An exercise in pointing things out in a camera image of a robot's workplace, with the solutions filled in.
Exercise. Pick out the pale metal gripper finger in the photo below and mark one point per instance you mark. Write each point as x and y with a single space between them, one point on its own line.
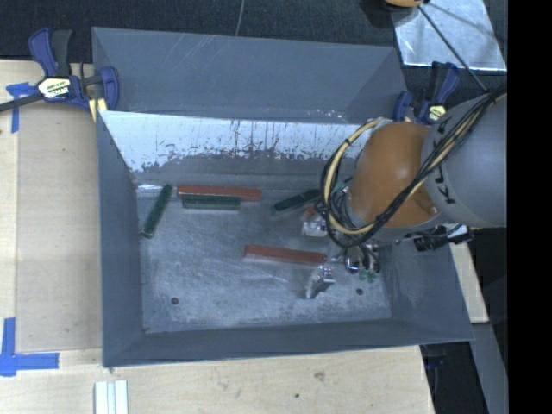
321 279
315 228

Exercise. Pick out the dark green flat block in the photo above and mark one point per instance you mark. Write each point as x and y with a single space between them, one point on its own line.
211 202
156 211
295 202

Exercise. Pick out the red-brown flat block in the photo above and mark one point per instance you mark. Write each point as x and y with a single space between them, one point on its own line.
284 255
220 192

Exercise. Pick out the grey metal bin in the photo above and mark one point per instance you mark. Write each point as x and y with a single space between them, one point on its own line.
224 291

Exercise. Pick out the black cylinder on white bracket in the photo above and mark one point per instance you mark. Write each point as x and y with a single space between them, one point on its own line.
431 240

